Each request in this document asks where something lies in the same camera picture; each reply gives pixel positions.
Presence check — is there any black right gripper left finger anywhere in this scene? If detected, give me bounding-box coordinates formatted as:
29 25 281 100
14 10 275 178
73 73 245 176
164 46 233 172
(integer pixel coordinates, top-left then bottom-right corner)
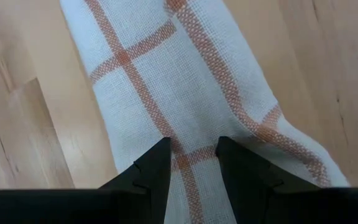
0 137 172 224

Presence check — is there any white towel with red checks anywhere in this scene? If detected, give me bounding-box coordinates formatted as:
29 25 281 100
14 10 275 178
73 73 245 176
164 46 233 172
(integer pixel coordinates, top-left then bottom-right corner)
59 0 351 224

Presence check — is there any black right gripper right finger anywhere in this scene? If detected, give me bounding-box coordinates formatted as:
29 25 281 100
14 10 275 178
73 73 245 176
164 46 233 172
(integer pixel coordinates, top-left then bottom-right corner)
215 136 358 224

